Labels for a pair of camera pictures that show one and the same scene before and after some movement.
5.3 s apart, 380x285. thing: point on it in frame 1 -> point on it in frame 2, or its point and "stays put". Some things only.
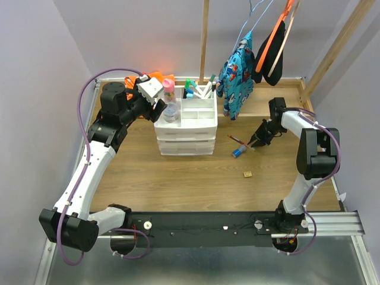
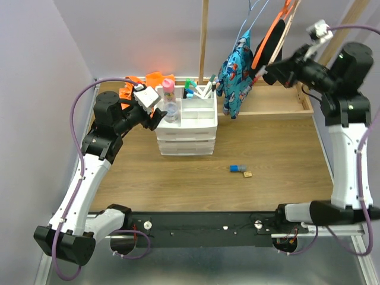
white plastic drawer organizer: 194,133 stays put
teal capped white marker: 195,84 stays put
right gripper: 261,136 -> 287,72
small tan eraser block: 247,174 stays put
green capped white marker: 209,87 stays put
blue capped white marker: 189,91 stays put
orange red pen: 244,143 -> 250,87
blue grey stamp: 237,152 -> 238,168
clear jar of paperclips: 171,112 stays put
